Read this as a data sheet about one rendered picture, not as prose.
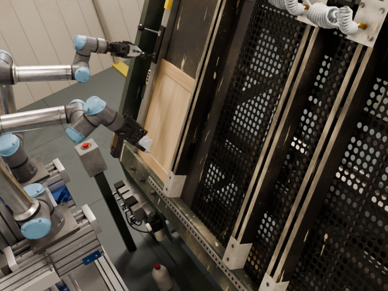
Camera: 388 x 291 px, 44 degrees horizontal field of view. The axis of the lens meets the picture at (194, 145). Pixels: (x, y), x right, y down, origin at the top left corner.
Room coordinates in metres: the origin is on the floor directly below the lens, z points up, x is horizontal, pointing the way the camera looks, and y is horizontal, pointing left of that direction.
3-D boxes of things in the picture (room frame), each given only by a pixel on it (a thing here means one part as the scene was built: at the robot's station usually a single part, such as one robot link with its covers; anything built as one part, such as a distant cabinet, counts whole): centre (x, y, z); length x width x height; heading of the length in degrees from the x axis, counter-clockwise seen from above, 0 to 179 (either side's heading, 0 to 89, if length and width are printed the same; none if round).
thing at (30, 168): (2.15, 0.92, 1.09); 0.15 x 0.15 x 0.10
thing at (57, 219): (1.69, 0.74, 1.09); 0.15 x 0.15 x 0.10
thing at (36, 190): (1.68, 0.74, 1.20); 0.13 x 0.12 x 0.14; 8
